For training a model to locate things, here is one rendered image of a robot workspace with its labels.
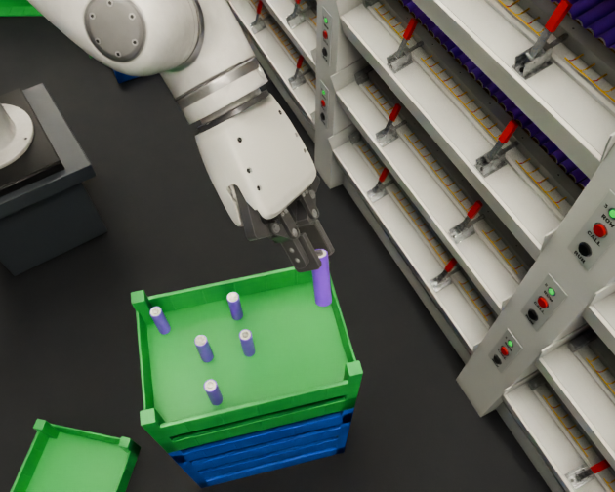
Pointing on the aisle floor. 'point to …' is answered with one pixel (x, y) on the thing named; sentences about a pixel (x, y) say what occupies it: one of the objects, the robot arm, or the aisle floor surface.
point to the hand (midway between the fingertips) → (307, 245)
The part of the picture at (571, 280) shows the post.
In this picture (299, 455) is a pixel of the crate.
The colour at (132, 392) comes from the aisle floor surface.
